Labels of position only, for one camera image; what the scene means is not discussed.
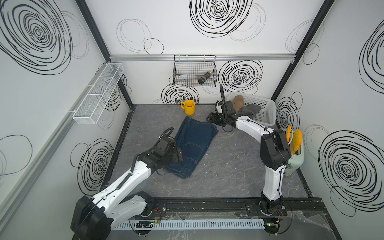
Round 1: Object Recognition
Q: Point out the dark blue skirt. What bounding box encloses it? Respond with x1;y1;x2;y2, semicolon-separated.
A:
168;117;219;179

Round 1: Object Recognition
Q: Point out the tan brown skirt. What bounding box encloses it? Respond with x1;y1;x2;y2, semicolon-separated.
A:
232;95;244;113

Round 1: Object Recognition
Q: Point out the yellow toast slice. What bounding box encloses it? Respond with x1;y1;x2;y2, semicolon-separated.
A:
293;129;303;154
286;125;292;143

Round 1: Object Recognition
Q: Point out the yellow toast slice left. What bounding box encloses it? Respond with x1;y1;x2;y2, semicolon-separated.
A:
286;125;292;143

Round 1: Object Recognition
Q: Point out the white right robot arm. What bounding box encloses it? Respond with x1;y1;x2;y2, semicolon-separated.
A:
206;101;292;216

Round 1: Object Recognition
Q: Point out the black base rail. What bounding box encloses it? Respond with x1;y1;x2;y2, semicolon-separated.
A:
85;196;326;218

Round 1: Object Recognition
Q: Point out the grey polka dot skirt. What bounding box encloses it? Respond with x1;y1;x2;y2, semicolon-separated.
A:
239;104;262;119

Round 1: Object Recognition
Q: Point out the yellow mug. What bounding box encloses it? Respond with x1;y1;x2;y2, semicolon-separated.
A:
181;100;195;116

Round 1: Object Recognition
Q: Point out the dark cylindrical bottle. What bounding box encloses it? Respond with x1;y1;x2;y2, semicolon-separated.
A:
198;72;212;85

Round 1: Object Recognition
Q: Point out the white plastic basket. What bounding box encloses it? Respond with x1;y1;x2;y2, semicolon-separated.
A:
226;92;277;126

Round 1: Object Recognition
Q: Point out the white slotted cable duct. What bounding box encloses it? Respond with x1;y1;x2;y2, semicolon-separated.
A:
114;219;265;231

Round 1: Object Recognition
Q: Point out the yellow toast slice right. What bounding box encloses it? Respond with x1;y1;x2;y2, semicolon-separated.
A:
293;129;303;154

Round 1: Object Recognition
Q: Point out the mint green toaster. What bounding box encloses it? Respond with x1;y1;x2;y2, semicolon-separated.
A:
283;128;304;176

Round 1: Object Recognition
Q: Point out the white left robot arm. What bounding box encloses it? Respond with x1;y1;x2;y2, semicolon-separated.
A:
70;135;182;240

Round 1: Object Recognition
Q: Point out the black wire wall basket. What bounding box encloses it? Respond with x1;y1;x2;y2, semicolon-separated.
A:
172;55;218;88

